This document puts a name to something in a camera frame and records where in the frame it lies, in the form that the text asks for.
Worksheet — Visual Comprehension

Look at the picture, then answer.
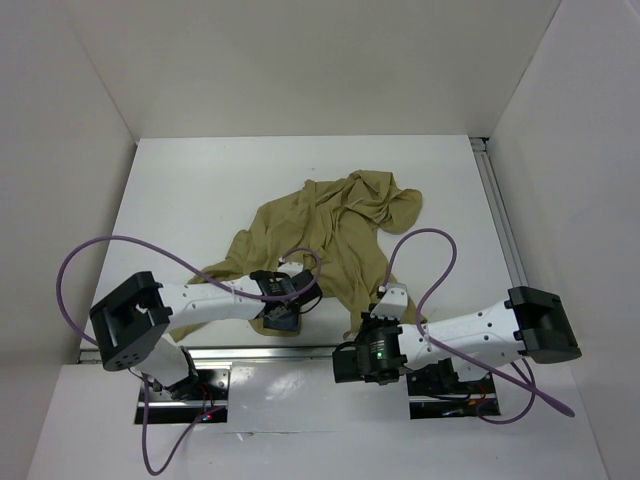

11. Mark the khaki zip-up jacket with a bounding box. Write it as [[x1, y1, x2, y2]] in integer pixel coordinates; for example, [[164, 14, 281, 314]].
[[167, 169, 425, 346]]

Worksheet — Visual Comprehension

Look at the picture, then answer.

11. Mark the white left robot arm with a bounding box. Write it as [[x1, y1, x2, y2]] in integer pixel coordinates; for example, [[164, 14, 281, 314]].
[[90, 269, 323, 400]]

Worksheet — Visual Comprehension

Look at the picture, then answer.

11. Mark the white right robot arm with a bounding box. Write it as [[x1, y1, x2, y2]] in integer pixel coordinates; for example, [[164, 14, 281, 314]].
[[332, 283, 582, 392]]

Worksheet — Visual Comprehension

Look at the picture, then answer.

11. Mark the aluminium rail front edge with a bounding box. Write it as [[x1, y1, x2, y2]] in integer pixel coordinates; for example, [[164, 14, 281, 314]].
[[77, 344, 336, 364]]

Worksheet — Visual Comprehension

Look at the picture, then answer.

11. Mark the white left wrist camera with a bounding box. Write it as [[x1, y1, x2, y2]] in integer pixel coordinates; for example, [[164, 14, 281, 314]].
[[277, 257, 304, 277]]

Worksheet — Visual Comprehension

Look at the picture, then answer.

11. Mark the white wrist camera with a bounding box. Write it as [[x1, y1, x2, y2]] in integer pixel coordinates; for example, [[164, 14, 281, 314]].
[[277, 257, 304, 277], [370, 283, 409, 321]]

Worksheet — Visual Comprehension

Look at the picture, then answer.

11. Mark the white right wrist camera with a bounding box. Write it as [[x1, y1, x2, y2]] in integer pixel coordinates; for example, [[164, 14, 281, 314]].
[[370, 283, 409, 321]]

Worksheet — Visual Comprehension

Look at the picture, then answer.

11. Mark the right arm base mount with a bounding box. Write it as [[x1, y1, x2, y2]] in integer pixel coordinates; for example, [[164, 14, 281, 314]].
[[406, 359, 501, 420]]

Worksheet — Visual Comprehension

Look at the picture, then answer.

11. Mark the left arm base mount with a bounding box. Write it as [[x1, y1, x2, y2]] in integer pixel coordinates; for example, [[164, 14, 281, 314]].
[[148, 360, 232, 425]]

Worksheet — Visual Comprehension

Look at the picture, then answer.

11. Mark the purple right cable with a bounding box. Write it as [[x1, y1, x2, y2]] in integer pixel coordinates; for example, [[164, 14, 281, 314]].
[[379, 228, 576, 426]]

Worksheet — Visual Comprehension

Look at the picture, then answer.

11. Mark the purple cable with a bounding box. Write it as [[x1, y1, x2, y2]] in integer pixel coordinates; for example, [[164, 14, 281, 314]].
[[55, 235, 324, 475], [379, 228, 576, 426]]

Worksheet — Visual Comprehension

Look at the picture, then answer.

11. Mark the aluminium rail right side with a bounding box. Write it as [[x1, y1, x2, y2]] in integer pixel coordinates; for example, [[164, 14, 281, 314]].
[[469, 137, 529, 286]]

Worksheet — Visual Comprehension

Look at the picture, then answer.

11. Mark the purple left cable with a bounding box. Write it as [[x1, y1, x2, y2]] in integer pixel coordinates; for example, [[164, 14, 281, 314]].
[[55, 235, 324, 475]]

